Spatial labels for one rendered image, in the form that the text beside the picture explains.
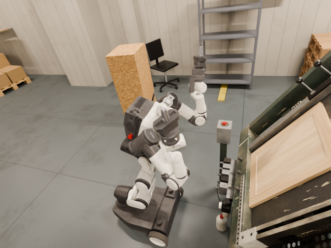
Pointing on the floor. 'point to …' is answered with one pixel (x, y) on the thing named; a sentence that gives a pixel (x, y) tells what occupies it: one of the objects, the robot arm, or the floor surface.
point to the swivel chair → (158, 51)
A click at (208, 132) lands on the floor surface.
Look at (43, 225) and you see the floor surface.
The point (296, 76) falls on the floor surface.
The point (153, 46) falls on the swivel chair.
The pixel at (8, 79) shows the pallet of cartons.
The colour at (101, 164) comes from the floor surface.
